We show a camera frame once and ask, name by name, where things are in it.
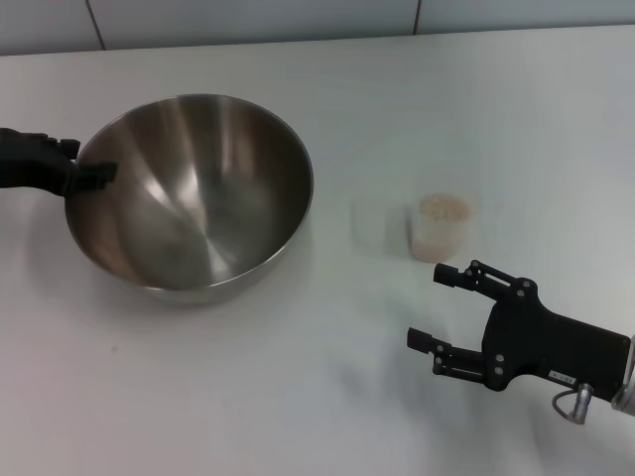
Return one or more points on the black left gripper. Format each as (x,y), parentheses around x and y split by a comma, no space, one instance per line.
(30,161)

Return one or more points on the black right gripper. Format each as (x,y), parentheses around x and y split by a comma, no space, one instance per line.
(546,342)

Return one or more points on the clear plastic measuring cup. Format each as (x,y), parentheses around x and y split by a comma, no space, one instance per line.
(436,248)

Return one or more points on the stainless steel mixing bowl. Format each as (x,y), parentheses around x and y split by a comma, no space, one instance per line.
(188,198)

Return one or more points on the white rice grains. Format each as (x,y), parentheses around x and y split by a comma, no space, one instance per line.
(444,208)

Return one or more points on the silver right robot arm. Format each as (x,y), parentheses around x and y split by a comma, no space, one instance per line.
(627,396)

